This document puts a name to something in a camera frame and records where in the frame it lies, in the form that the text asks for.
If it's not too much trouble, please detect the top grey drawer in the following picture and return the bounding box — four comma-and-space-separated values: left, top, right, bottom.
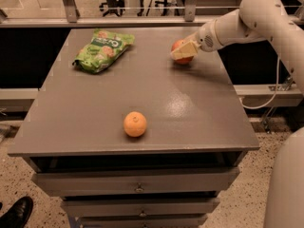
32, 167, 239, 197

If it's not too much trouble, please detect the white cable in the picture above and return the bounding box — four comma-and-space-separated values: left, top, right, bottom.
239, 55, 281, 110

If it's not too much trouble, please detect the metal railing frame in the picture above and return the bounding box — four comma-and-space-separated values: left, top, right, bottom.
0, 0, 304, 29

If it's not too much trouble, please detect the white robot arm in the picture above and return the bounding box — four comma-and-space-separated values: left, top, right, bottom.
170, 0, 304, 93

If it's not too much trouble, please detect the black leather shoe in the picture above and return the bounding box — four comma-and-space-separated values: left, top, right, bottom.
0, 196, 33, 228

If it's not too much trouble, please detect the green snack bag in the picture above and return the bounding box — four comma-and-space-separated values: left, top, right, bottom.
73, 28, 135, 74

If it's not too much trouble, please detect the grey drawer cabinet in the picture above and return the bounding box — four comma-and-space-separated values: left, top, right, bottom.
9, 28, 258, 228

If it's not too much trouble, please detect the orange fruit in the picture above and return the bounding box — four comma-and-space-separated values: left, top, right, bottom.
123, 111, 147, 137

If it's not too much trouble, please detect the bottom grey drawer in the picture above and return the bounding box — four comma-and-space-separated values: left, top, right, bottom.
80, 215, 207, 228

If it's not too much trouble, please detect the grey drawer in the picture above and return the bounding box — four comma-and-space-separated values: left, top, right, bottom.
80, 215, 207, 228
32, 167, 239, 197
62, 198, 219, 218

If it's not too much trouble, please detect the middle grey drawer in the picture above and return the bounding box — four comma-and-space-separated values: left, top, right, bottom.
62, 198, 219, 218

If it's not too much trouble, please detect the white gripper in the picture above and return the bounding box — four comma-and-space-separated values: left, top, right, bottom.
170, 22, 222, 60

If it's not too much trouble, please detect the red apple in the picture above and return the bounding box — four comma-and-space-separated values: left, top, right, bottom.
171, 39, 194, 65

